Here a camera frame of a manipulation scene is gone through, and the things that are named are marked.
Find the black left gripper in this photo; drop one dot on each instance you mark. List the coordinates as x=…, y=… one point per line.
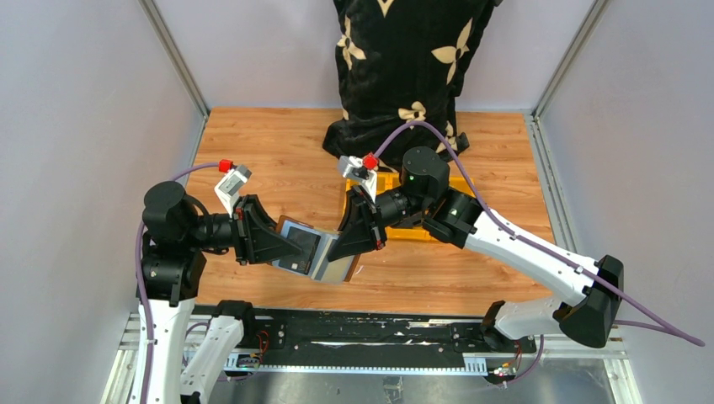
x=266, y=240

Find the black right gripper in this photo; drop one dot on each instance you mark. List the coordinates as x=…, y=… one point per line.
x=363, y=228

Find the black card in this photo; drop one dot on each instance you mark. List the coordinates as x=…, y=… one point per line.
x=308, y=241

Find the brown leather card holder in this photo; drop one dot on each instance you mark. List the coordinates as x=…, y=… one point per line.
x=322, y=270

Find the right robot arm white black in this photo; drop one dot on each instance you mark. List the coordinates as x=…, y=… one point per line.
x=581, y=308

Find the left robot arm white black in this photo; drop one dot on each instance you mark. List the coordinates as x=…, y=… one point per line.
x=175, y=236

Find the yellow bin left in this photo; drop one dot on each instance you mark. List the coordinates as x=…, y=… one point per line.
x=377, y=182

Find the yellow bin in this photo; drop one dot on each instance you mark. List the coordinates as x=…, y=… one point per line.
x=410, y=234
x=377, y=182
x=460, y=184

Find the yellow bin middle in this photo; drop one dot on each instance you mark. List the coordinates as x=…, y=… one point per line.
x=410, y=234

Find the yellow bin right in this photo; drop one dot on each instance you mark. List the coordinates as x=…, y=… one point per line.
x=460, y=184

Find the black floral blanket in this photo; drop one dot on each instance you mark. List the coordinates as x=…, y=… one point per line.
x=403, y=62

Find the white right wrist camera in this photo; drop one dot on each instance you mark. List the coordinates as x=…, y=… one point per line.
x=353, y=168

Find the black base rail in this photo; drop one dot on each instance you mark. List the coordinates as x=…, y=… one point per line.
x=363, y=340

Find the aluminium frame rail left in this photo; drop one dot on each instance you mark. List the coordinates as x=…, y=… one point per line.
x=162, y=31

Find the aluminium frame rail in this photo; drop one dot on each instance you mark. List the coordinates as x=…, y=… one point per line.
x=162, y=31
x=550, y=185

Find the aluminium frame rail right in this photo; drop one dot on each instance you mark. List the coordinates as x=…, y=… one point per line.
x=550, y=185

